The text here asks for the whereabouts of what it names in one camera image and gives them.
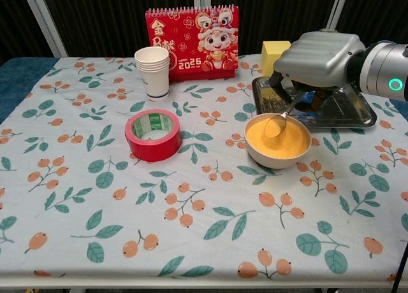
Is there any stainless steel tray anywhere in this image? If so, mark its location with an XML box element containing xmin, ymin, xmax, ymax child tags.
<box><xmin>251</xmin><ymin>76</ymin><xmax>378</xmax><ymax>129</ymax></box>

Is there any orange powder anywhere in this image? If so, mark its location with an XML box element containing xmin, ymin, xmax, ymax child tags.
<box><xmin>246</xmin><ymin>115</ymin><xmax>309</xmax><ymax>157</ymax></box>

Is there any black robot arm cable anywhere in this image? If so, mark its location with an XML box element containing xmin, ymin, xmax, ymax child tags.
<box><xmin>391</xmin><ymin>240</ymin><xmax>408</xmax><ymax>293</ymax></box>

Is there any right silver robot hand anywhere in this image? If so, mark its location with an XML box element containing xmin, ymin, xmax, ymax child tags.
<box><xmin>268</xmin><ymin>31</ymin><xmax>367</xmax><ymax>112</ymax></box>

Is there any metal spoon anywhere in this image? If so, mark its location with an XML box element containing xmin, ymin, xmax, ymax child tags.
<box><xmin>263</xmin><ymin>92</ymin><xmax>303</xmax><ymax>139</ymax></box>

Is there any floral fruit print tablecloth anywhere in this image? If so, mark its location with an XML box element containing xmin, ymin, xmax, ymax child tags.
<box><xmin>0</xmin><ymin>53</ymin><xmax>408</xmax><ymax>283</ymax></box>

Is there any red tape roll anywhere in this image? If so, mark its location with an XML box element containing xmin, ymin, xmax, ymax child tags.
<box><xmin>124</xmin><ymin>108</ymin><xmax>182</xmax><ymax>162</ymax></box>

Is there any yellow cube block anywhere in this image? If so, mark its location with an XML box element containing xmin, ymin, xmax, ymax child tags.
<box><xmin>260</xmin><ymin>40</ymin><xmax>291</xmax><ymax>79</ymax></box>

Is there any dark ribbed partition panel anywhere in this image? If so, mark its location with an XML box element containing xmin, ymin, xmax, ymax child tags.
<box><xmin>0</xmin><ymin>0</ymin><xmax>54</xmax><ymax>66</ymax></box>
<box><xmin>339</xmin><ymin>0</ymin><xmax>408</xmax><ymax>47</ymax></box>
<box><xmin>40</xmin><ymin>0</ymin><xmax>196</xmax><ymax>58</ymax></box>
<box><xmin>210</xmin><ymin>0</ymin><xmax>339</xmax><ymax>57</ymax></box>

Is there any white paper cup stack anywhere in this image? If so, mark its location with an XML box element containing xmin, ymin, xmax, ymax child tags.
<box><xmin>134</xmin><ymin>46</ymin><xmax>171</xmax><ymax>102</ymax></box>

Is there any red 2026 desk calendar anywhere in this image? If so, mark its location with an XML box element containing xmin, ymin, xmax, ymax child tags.
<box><xmin>145</xmin><ymin>4</ymin><xmax>240</xmax><ymax>83</ymax></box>

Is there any bowl of orange powder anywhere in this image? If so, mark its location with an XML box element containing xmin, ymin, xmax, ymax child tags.
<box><xmin>244</xmin><ymin>113</ymin><xmax>312</xmax><ymax>170</ymax></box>

